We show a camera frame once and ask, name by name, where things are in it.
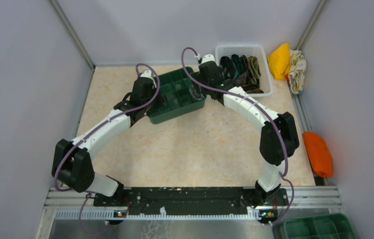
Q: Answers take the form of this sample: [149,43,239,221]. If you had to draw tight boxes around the green divided organizer tray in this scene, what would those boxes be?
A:
[147,68,205,124]

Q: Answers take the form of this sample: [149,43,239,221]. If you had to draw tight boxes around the grey floral tie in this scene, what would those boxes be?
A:
[189,85,206,101]

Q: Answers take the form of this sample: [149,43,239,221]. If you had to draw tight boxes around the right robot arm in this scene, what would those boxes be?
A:
[192,61,299,205]

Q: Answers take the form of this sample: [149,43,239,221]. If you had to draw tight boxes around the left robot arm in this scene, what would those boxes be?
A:
[51,74,161,206]

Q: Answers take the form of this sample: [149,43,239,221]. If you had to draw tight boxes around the black tie in basket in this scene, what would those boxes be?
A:
[220,56,235,79]

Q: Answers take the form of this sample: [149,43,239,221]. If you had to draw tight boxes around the teal tie in basket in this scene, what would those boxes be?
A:
[231,54,244,80]

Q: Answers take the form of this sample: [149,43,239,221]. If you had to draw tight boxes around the brown patterned tie in basket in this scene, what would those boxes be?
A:
[235,74,264,94]

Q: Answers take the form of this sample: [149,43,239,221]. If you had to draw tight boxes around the olive tie in basket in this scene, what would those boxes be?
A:
[248,56,261,87]

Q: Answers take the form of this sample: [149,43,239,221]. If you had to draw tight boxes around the white plastic basket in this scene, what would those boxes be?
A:
[215,44,273,98]

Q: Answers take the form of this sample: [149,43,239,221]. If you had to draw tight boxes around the yellow cloth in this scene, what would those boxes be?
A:
[267,43,291,80]

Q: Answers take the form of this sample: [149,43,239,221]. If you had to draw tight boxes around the cream patterned cloth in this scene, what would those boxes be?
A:
[288,49,307,95]

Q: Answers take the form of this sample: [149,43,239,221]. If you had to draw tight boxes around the orange cloth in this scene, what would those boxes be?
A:
[302,131,333,178]

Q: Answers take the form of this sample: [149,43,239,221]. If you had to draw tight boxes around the green crate bottom right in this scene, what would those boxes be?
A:
[279,213,359,239]

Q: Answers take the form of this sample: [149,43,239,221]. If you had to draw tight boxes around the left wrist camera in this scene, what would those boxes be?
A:
[139,70,155,81]

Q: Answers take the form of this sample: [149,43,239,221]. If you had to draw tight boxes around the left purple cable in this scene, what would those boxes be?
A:
[53,63,161,193]

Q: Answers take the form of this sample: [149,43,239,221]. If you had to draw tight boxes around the purple cable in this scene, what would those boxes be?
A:
[53,63,161,193]
[180,47,296,225]

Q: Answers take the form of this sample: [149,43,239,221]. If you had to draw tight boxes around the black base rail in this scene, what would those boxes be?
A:
[93,187,289,216]

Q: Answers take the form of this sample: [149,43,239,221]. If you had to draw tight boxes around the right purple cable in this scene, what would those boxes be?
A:
[180,47,296,225]

